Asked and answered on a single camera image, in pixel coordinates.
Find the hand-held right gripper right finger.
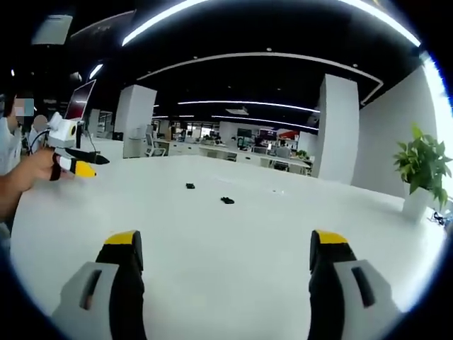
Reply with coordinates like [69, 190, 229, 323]
[307, 229, 403, 340]

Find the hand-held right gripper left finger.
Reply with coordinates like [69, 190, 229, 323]
[51, 229, 147, 340]

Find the person's left hand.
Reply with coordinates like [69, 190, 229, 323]
[30, 148, 77, 182]

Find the monitor with red screen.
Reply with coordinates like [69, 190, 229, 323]
[64, 79, 98, 122]

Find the white office chair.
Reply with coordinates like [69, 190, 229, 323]
[144, 135, 168, 157]

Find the white plant pot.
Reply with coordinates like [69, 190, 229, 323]
[401, 184, 435, 224]

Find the small dark blue object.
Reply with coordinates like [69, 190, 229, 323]
[427, 210, 448, 225]

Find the green potted plant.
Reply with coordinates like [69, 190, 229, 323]
[393, 122, 449, 210]

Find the long ceiling light strip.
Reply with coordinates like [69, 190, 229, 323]
[121, 0, 423, 47]

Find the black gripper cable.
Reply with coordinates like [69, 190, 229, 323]
[27, 130, 51, 156]

